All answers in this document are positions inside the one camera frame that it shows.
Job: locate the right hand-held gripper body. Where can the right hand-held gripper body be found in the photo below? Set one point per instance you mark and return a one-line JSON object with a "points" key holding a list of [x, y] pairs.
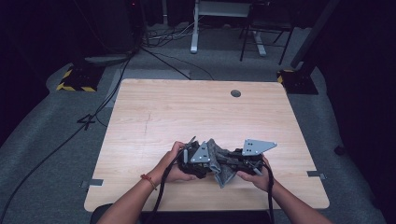
{"points": [[255, 147]]}

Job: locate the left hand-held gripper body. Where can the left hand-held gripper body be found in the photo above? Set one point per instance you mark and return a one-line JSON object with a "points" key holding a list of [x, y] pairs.
{"points": [[197, 155]]}

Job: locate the grey cloth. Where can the grey cloth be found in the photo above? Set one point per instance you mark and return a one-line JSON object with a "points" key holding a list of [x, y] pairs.
{"points": [[222, 172]]}

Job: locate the person's right hand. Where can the person's right hand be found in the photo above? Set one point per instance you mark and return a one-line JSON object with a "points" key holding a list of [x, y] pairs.
{"points": [[260, 179]]}

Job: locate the person's left hand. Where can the person's left hand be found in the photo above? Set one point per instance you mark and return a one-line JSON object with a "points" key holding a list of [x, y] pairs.
{"points": [[168, 168]]}

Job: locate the black seat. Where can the black seat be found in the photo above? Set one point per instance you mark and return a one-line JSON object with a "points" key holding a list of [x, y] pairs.
{"points": [[211, 217]]}

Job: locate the grey round table grommet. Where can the grey round table grommet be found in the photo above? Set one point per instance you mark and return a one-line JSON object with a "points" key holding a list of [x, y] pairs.
{"points": [[235, 93]]}

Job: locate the grey tape strip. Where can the grey tape strip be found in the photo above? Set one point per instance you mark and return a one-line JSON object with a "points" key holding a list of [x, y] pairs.
{"points": [[95, 182], [316, 174]]}

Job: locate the black yellow striped stand base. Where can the black yellow striped stand base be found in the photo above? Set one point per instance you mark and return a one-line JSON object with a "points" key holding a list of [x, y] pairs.
{"points": [[299, 82], [79, 79]]}

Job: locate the small black floor object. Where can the small black floor object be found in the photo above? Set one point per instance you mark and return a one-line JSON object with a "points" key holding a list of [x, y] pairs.
{"points": [[340, 150]]}

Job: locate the black metal chair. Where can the black metal chair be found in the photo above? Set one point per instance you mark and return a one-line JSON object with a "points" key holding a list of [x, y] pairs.
{"points": [[267, 25]]}

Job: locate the black slanted pole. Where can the black slanted pole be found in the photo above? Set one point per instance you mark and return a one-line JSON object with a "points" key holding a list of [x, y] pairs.
{"points": [[314, 31]]}

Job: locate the white desk frame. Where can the white desk frame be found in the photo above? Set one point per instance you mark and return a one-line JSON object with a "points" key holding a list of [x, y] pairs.
{"points": [[194, 28]]}

